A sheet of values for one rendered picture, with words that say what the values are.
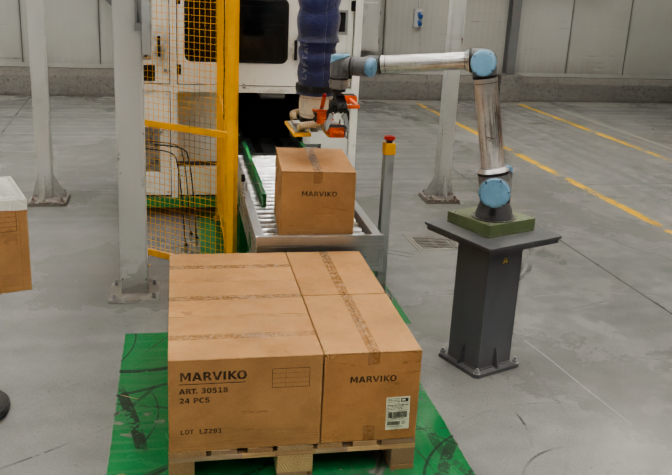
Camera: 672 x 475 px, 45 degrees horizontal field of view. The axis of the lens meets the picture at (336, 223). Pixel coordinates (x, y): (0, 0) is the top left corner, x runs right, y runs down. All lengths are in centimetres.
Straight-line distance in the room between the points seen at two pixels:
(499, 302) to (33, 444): 231
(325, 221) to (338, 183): 22
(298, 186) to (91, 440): 164
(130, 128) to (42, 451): 199
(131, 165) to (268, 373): 209
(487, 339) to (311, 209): 115
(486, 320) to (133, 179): 220
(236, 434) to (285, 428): 19
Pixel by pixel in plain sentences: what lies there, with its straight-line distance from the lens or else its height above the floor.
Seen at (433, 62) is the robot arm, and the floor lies 157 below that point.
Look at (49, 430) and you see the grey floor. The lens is 387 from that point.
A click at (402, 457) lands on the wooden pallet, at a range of 353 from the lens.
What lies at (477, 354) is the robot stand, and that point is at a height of 11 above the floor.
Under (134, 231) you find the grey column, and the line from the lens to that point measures 504.
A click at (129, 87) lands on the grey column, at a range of 485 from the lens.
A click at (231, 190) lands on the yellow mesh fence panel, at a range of 503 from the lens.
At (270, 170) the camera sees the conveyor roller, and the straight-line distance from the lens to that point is 604.
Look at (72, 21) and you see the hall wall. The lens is 1294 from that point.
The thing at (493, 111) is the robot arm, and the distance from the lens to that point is 390.
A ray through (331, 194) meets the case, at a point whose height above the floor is 82.
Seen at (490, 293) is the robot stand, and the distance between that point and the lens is 422.
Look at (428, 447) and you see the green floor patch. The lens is 372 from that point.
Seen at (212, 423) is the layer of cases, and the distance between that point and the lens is 330.
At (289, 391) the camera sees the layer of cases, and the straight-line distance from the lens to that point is 326.
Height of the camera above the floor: 197
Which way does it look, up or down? 17 degrees down
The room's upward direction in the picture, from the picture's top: 3 degrees clockwise
